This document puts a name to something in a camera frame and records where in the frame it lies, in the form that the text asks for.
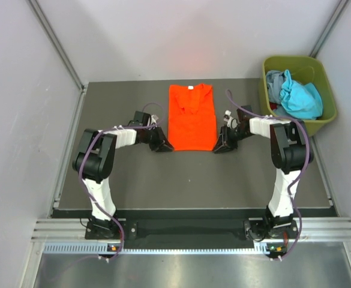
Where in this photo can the light blue t shirt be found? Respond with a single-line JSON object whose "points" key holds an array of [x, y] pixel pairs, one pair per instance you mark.
{"points": [[298, 100]]}

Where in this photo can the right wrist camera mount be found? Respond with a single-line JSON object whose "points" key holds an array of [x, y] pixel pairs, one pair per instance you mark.
{"points": [[238, 115]]}

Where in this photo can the olive green plastic bin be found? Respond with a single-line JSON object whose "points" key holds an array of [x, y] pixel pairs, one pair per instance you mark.
{"points": [[305, 70]]}

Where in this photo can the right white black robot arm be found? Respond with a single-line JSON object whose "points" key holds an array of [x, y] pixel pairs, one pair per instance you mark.
{"points": [[290, 154]]}

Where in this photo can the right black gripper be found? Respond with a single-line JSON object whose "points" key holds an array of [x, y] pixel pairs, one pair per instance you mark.
{"points": [[225, 143]]}

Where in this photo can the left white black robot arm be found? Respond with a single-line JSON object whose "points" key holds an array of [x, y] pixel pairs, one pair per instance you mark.
{"points": [[94, 163]]}

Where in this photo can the red garment in bin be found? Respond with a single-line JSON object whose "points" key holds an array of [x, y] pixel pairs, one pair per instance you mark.
{"points": [[273, 106]]}

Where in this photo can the grey blue t shirt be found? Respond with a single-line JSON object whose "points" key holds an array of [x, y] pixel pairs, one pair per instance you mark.
{"points": [[274, 81]]}

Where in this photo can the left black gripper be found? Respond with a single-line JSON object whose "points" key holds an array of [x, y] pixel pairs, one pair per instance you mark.
{"points": [[164, 146]]}

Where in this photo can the grey slotted cable duct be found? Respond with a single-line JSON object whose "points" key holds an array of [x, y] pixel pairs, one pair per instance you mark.
{"points": [[110, 249]]}

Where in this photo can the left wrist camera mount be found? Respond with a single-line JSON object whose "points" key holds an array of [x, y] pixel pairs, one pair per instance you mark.
{"points": [[143, 119]]}

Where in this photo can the orange t shirt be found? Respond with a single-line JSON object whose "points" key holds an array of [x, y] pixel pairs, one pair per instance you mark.
{"points": [[192, 120]]}

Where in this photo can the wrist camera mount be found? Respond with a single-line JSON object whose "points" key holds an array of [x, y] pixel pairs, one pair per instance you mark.
{"points": [[143, 119], [238, 115]]}

